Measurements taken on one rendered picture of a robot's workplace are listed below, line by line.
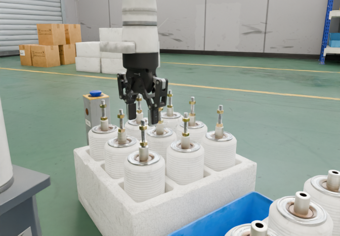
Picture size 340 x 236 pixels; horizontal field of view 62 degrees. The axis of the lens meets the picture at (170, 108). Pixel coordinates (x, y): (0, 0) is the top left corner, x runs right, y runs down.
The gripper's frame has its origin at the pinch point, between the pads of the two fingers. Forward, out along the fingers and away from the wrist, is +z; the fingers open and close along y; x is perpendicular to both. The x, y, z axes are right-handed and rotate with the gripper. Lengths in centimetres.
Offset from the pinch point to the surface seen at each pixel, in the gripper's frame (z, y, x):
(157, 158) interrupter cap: 9.7, -2.6, -2.0
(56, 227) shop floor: 35.1, 24.7, 11.1
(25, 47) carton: 3, 398, -127
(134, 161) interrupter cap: 9.8, -0.2, 2.6
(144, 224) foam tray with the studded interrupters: 20.8, -6.7, 5.7
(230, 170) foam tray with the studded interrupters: 16.9, -11.0, -20.7
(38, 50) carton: 8, 369, -134
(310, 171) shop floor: 34, -18, -71
